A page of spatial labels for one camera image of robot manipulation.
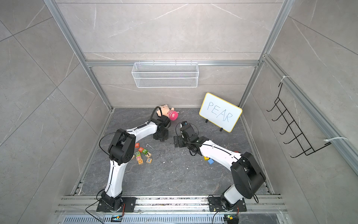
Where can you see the yellow framed PEAR whiteboard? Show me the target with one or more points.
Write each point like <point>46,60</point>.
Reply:
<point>220,112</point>

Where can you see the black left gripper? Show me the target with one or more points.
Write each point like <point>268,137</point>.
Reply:
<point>158,137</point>

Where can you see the pink cartoon boy plush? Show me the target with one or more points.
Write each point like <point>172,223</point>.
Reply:
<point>165,110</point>

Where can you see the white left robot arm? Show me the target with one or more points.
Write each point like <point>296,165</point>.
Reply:
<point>121,150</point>

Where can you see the white wire mesh basket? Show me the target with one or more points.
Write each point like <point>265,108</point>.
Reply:
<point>166,74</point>

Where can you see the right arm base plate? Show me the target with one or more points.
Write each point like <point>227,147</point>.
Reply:
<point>221,204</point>

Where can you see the black wall hook rack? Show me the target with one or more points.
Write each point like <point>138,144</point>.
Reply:
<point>305,147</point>

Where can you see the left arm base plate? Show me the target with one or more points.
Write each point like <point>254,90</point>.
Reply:
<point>126,204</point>

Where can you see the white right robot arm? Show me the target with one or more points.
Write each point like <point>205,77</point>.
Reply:
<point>247,175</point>

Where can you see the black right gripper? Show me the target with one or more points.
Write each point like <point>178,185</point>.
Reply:
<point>181,138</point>

